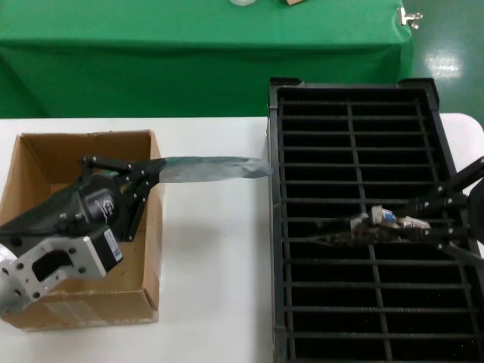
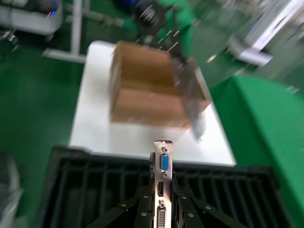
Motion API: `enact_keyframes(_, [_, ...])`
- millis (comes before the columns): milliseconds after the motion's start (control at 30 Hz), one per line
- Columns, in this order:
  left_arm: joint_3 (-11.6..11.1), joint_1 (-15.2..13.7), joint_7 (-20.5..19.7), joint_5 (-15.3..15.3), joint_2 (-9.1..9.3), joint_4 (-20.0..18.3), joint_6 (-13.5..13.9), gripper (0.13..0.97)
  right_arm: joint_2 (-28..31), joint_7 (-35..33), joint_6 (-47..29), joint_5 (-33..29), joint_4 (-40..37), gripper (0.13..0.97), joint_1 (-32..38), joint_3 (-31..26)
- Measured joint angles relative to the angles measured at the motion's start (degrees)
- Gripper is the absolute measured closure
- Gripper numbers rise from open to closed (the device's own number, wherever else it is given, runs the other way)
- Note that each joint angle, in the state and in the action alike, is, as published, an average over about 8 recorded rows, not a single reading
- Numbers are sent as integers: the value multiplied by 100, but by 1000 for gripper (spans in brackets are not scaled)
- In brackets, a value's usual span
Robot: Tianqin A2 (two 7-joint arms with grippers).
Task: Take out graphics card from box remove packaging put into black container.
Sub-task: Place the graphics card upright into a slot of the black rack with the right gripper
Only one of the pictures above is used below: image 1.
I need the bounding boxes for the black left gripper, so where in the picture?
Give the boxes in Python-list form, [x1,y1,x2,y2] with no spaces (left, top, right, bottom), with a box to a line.
[0,155,168,249]

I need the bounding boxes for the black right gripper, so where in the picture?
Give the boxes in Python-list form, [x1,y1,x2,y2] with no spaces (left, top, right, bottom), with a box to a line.
[400,156,484,268]

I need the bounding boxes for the graphics card with silver bracket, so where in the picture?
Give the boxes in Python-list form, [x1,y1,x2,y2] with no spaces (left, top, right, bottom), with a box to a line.
[302,203,432,247]

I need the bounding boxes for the grey antistatic plastic bag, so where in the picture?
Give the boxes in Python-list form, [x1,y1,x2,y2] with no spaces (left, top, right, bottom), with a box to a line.
[158,154,274,185]

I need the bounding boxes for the brown cardboard box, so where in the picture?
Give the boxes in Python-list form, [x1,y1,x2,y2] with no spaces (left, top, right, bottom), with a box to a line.
[0,130,166,333]

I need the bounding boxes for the black slotted plastic container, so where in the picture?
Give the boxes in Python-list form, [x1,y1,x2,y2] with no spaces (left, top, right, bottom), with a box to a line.
[266,77,484,363]

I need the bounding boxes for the green tablecloth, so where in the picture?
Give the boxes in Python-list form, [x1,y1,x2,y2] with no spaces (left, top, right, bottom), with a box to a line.
[0,0,416,120]

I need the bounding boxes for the silver metal binder clip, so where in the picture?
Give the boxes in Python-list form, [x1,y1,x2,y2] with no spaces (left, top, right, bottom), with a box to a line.
[397,7,424,30]

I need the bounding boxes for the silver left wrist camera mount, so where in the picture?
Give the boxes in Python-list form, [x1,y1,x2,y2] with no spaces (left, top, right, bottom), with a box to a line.
[0,226,125,303]

